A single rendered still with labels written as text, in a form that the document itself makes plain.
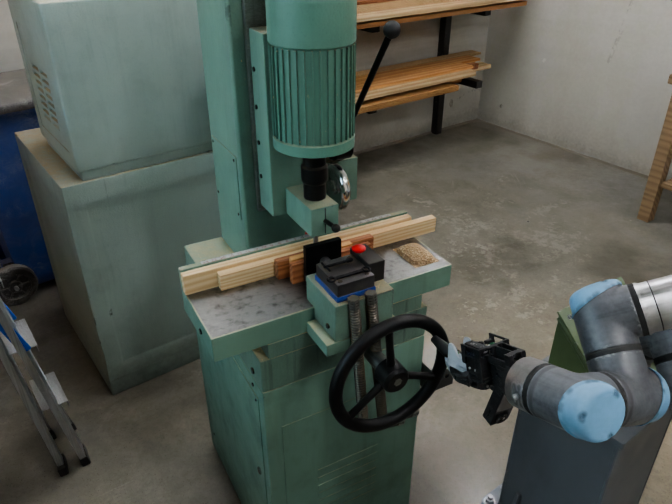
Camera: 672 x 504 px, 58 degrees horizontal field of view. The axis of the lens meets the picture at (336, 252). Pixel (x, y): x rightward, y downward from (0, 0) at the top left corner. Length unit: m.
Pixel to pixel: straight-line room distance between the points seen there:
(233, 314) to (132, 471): 1.07
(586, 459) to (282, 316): 0.89
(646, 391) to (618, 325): 0.11
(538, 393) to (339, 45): 0.71
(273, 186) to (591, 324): 0.75
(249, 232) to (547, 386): 0.86
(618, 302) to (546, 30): 3.97
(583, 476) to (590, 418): 0.82
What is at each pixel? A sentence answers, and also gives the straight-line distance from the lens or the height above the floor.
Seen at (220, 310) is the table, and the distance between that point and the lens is 1.32.
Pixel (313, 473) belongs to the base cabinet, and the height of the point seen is 0.38.
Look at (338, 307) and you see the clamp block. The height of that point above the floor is 0.96.
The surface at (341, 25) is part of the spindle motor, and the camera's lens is 1.20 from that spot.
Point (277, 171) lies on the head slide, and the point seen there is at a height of 1.11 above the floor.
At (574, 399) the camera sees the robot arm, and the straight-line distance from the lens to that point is 0.98.
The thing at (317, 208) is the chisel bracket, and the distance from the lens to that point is 1.34.
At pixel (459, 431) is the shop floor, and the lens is 2.32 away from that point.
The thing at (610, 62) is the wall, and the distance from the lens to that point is 4.69.
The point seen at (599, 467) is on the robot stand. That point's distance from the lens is 1.75.
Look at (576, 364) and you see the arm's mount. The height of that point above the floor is 0.66.
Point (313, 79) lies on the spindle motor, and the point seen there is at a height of 1.36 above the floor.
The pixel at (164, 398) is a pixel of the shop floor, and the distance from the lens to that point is 2.48.
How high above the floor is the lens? 1.66
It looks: 30 degrees down
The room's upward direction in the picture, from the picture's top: straight up
